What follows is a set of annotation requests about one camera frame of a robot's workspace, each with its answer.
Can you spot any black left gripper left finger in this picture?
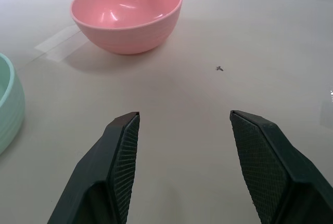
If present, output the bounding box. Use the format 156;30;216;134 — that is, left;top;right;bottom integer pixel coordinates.
47;111;141;224

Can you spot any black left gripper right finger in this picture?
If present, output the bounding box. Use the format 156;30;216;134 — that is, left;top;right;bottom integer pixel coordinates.
229;110;333;224

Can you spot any mint green plastic bowl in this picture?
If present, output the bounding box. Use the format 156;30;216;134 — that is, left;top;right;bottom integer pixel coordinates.
0;53;26;155

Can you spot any clear tape strip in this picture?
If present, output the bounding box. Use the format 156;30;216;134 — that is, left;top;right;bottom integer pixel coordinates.
35;25;88;63

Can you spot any pink plastic bowl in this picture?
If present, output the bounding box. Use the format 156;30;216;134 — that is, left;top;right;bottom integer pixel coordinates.
70;0;184;55

